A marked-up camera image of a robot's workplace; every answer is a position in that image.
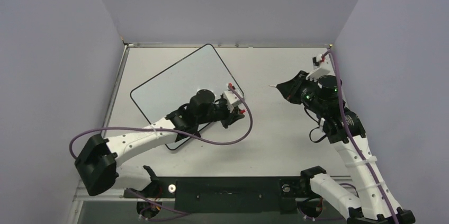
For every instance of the white whiteboard black frame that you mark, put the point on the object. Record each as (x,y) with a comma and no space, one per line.
(181,97)

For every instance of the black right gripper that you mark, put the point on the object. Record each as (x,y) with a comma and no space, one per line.
(296,89)

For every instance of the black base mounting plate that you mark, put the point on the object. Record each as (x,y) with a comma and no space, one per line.
(283,194)

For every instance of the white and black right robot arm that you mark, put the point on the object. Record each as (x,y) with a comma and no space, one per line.
(373,201)

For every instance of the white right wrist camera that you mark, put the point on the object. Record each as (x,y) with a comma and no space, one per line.
(321,66)

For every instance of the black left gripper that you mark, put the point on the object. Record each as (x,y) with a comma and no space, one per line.
(230,117)

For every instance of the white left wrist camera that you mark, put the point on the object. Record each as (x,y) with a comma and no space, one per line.
(232,100)

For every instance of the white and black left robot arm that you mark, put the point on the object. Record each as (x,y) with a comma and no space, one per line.
(101,154)

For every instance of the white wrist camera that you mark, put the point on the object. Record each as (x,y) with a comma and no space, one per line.
(321,66)
(232,100)

